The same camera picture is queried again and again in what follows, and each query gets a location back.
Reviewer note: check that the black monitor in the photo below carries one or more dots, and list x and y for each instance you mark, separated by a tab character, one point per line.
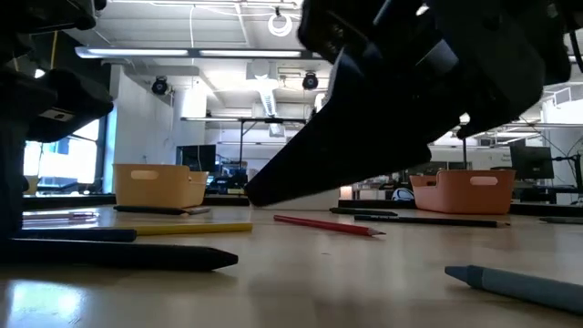
530	161
196	158

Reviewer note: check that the black ceiling speaker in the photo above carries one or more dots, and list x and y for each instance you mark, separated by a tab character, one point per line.
159	85
310	81

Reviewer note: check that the black marker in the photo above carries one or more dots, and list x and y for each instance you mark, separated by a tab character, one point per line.
136	256

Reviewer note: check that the yellow plastic bin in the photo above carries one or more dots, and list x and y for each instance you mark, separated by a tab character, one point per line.
155	191

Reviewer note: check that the grey crayon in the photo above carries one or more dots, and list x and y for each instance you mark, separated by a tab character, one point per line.
198	210

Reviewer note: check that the blue-grey crayon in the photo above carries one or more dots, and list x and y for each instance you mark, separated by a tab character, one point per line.
524	287

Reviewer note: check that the coral orange plastic bin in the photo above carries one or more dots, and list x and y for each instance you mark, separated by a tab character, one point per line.
455	198

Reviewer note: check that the black pen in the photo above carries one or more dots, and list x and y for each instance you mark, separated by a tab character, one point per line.
432	221
364	212

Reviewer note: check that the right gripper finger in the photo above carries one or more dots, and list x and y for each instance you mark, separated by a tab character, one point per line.
364	146

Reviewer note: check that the white ventilation duct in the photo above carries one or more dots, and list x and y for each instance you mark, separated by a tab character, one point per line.
266	98

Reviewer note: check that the red pencil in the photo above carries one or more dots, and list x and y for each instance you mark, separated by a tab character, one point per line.
328	225

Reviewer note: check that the yellow pencil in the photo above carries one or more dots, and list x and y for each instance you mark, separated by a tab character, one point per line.
196	228

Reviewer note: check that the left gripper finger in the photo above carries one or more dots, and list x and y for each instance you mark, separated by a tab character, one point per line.
54	105

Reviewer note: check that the long ceiling light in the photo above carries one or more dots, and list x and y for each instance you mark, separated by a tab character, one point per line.
136	52

